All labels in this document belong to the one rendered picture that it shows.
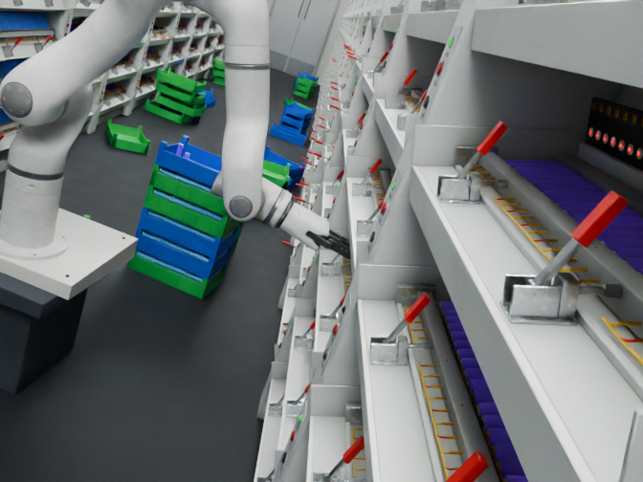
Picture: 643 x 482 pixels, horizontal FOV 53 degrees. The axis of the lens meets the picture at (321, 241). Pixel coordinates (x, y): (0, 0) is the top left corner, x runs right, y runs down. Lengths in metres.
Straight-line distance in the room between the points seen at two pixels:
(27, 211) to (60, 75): 0.33
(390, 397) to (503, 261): 0.22
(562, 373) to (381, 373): 0.36
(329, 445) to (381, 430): 0.29
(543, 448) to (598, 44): 0.25
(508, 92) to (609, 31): 0.40
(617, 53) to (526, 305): 0.15
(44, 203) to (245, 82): 0.56
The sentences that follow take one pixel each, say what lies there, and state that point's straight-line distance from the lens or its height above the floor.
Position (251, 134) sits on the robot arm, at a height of 0.78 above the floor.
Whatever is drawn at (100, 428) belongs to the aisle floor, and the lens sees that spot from 1.65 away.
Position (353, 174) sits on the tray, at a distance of 1.53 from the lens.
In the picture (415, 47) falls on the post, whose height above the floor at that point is 1.04.
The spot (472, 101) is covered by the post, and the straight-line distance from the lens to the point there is 0.81.
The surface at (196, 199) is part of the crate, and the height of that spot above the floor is 0.34.
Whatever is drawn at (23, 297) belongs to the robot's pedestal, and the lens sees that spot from 1.53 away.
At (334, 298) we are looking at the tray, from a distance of 1.31.
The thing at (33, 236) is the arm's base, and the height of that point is 0.36.
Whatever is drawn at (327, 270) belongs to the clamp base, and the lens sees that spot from 1.42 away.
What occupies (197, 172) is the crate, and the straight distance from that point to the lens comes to 2.19.
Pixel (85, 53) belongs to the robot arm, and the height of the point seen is 0.81.
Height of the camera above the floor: 1.04
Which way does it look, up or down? 18 degrees down
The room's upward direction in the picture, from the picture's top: 20 degrees clockwise
